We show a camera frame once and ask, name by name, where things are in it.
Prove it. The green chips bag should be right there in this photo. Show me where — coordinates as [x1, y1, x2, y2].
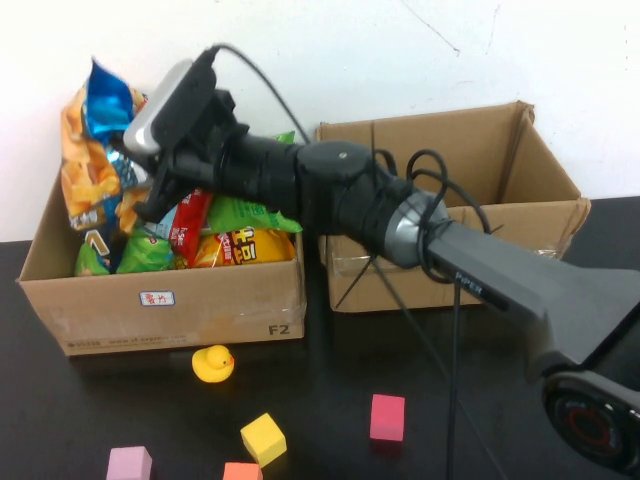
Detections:
[73, 224, 176, 278]

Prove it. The red white snack bag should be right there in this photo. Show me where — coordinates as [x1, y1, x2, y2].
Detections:
[144, 187, 215, 270]

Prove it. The yellow foam cube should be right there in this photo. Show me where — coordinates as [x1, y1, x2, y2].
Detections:
[239, 412, 288, 469]

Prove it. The yellow rubber duck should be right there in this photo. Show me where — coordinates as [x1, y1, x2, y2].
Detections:
[191, 344, 235, 384]

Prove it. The yellow snack bag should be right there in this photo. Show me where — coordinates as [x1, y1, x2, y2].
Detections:
[189, 225, 297, 270]

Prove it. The pink foam cube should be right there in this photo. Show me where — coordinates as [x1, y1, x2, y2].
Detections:
[369, 393, 406, 442]

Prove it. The blue orange snack bag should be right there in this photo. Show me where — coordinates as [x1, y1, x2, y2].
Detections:
[59, 56, 154, 274]

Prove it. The black camera cable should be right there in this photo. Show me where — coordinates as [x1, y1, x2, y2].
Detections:
[192, 43, 496, 480]

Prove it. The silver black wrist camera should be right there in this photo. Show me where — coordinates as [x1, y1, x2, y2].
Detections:
[122, 57, 224, 156]

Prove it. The purple foam cube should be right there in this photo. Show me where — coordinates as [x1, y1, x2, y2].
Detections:
[105, 446, 153, 480]

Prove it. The cardboard box with clear tape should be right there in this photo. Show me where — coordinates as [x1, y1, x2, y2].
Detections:
[314, 100, 592, 314]

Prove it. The green snack bag dark print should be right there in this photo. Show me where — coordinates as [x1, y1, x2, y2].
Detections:
[207, 130, 305, 236]

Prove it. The white blue-bordered label sticker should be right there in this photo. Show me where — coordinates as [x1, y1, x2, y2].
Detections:
[138, 291, 176, 308]

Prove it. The orange foam cube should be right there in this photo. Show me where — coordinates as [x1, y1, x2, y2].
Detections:
[222, 462, 264, 480]

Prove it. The cardboard box marked F2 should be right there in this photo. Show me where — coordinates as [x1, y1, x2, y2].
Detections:
[15, 172, 307, 357]

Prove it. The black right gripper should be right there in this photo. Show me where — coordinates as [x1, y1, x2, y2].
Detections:
[134, 89, 250, 225]

